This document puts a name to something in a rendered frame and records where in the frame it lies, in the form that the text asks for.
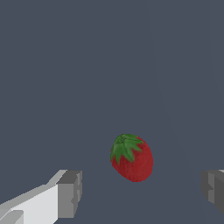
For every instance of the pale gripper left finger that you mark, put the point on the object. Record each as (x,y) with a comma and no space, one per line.
(43,201)

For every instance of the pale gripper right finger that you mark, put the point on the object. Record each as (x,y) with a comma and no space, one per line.
(215,189)

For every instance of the red strawberry with green leaves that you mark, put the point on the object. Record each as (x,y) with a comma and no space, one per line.
(134,162)

